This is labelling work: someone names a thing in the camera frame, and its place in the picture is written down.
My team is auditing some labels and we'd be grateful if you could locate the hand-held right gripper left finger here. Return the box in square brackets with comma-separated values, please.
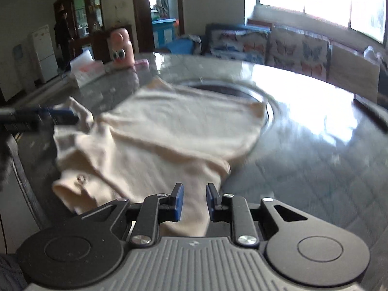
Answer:
[80, 183, 184, 247]

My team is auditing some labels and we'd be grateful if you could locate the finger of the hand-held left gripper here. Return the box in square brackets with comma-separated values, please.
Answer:
[0, 106, 79, 132]

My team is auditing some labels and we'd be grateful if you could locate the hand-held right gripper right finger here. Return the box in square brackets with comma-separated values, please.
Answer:
[206, 183, 310, 246]

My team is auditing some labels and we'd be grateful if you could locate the cream garment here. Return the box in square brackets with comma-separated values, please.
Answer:
[52, 77, 269, 238]

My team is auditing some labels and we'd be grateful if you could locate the white tissue box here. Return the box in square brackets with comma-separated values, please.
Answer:
[69, 48, 105, 86]

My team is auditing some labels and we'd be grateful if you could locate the white refrigerator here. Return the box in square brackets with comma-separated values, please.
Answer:
[29, 24, 59, 84]

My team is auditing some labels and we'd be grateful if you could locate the pink cartoon face bottle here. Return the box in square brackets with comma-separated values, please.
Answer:
[110, 28, 135, 67]

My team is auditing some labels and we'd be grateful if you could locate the blue plastic crate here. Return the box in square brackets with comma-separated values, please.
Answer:
[152, 18, 178, 49]

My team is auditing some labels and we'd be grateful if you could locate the wide butterfly print cushion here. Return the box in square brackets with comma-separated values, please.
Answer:
[210, 29, 269, 65]

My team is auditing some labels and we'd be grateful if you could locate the person's dark clothing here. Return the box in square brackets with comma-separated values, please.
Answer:
[0, 253, 28, 291]

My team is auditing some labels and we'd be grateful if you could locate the square butterfly print cushion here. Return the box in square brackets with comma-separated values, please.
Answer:
[267, 26, 331, 81]

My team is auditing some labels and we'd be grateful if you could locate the blue sofa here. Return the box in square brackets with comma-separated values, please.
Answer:
[204, 23, 388, 105]

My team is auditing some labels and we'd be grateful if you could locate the plain grey cushion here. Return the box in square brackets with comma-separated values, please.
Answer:
[329, 41, 381, 104]

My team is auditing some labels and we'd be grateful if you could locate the dark wooden door frame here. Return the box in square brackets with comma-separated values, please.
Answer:
[132, 0, 185, 53]

